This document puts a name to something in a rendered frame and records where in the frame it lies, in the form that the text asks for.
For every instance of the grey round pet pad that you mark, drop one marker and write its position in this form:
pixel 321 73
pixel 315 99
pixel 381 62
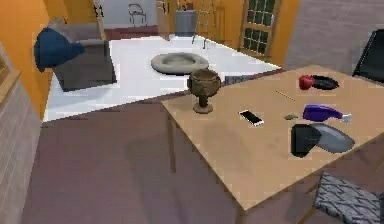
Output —
pixel 179 63

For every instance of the brown goblet vase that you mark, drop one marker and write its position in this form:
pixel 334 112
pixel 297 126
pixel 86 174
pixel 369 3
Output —
pixel 203 85

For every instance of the light wooden table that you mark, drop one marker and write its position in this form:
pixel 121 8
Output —
pixel 233 146

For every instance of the white-edged black phone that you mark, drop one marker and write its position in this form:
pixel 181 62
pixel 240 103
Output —
pixel 251 117

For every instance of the grey bin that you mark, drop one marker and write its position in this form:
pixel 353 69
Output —
pixel 185 22

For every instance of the wooden ladder shelf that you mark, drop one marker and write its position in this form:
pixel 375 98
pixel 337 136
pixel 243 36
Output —
pixel 210 21

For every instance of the thin wooden pencil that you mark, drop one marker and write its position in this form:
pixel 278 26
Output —
pixel 285 95

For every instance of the small grey-green lump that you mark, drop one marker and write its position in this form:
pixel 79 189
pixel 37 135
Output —
pixel 291 117

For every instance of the wooden glazed door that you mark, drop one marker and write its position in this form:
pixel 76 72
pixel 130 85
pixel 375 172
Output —
pixel 260 28

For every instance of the black box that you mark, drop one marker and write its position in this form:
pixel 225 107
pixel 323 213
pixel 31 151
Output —
pixel 302 139

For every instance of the red mug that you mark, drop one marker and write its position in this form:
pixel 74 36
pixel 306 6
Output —
pixel 305 82

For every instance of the dark grey armchair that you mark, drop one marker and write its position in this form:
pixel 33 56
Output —
pixel 85 63

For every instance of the purple spray bottle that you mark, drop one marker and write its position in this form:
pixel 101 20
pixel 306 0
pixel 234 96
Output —
pixel 320 112

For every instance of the black plate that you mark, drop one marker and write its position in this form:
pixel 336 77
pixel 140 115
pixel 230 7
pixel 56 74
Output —
pixel 325 82

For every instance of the dark blue cushion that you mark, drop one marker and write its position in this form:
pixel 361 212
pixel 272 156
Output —
pixel 53 48

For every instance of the grey patterned chair cushion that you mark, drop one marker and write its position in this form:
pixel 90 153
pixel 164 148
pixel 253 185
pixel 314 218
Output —
pixel 346 200

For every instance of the black chair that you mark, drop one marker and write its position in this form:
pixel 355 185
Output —
pixel 371 58

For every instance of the wooden framed picture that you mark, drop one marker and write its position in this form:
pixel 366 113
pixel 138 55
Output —
pixel 4 71

